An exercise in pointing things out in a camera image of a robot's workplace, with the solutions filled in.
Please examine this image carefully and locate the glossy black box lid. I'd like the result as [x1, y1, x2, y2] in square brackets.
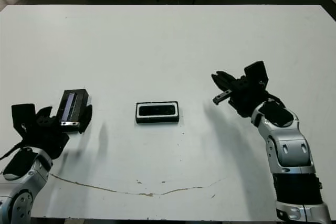
[58, 89, 91, 123]

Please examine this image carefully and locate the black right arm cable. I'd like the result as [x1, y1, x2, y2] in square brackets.
[264, 90, 287, 109]

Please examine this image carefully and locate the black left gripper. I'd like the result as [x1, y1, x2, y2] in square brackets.
[20, 104, 94, 161]

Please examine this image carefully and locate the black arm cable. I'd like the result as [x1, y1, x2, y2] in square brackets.
[0, 141, 28, 161]
[264, 90, 287, 109]

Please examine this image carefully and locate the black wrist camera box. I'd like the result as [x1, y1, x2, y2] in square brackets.
[10, 103, 37, 137]
[243, 61, 270, 86]

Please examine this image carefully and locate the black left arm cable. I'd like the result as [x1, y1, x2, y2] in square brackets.
[0, 141, 28, 161]

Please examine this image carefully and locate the black bar-shaped camera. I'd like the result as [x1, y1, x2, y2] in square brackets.
[139, 105, 176, 117]

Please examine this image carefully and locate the black box base white insert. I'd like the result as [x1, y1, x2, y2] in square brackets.
[135, 100, 181, 125]

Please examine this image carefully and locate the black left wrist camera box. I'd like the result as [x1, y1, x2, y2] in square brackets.
[10, 103, 37, 137]

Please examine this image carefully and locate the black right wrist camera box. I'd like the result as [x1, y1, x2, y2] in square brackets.
[243, 61, 270, 86]

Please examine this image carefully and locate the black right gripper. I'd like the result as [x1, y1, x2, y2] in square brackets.
[211, 70, 269, 119]

